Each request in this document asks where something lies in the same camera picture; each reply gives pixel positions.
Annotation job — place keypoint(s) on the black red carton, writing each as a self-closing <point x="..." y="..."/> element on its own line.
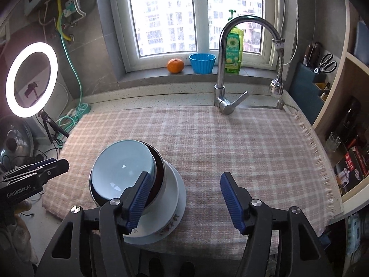
<point x="348" y="167"/>

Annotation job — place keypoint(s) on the steel pot lid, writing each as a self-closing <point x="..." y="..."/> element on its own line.
<point x="20" y="150"/>

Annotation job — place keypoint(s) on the window frame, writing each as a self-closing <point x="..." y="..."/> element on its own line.
<point x="199" y="20"/>

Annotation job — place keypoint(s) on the white plate grey leaf print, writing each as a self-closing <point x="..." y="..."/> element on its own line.
<point x="170" y="216"/>

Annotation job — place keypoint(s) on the plastic wrapped pack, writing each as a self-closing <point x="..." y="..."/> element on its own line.
<point x="357" y="239"/>

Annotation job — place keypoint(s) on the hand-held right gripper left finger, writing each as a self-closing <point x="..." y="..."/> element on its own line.
<point x="138" y="202"/>

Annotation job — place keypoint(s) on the green dish soap bottle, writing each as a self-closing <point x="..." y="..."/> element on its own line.
<point x="233" y="52"/>

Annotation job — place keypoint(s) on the white ceramic bowl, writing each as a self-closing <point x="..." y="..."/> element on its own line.
<point x="121" y="164"/>

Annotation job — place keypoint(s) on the orange fruit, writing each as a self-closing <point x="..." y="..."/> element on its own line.
<point x="175" y="65"/>

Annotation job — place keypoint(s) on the glass cup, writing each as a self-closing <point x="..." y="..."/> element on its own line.
<point x="333" y="142"/>

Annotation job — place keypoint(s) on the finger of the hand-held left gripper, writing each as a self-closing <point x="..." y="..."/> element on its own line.
<point x="43" y="164"/>
<point x="57" y="168"/>

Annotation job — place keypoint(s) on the black bottle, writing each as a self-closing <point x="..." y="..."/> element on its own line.
<point x="350" y="118"/>

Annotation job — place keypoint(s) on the teal knife holder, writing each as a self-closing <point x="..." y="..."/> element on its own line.
<point x="302" y="92"/>

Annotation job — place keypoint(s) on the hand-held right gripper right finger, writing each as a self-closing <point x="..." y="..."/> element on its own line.
<point x="232" y="205"/>

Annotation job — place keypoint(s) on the plaid table cloth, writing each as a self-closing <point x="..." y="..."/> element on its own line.
<point x="230" y="144"/>

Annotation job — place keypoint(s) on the stainless steel bowl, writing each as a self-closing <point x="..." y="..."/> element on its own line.
<point x="152" y="206"/>

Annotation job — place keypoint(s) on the wooden shelf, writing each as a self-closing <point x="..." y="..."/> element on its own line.
<point x="340" y="78"/>

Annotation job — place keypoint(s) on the black phone clamp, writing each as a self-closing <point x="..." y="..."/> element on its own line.
<point x="31" y="90"/>

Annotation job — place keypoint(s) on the scissors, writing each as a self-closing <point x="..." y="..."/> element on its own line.
<point x="325" y="63"/>

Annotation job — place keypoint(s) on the blue ribbed cup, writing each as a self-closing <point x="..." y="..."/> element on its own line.
<point x="202" y="63"/>

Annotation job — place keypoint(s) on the person's left forearm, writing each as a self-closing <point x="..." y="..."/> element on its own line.
<point x="17" y="236"/>

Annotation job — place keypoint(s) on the white power strip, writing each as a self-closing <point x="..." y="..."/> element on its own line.
<point x="71" y="111"/>

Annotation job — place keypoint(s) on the pink blossom branch plate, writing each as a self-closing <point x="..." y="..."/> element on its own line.
<point x="144" y="240"/>

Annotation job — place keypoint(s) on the chrome faucet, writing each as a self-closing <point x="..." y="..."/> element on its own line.
<point x="222" y="63"/>

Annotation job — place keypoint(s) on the yellow gas pipe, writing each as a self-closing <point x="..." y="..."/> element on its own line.
<point x="59" y="14"/>

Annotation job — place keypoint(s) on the black tripod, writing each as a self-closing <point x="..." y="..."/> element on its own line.
<point x="46" y="124"/>

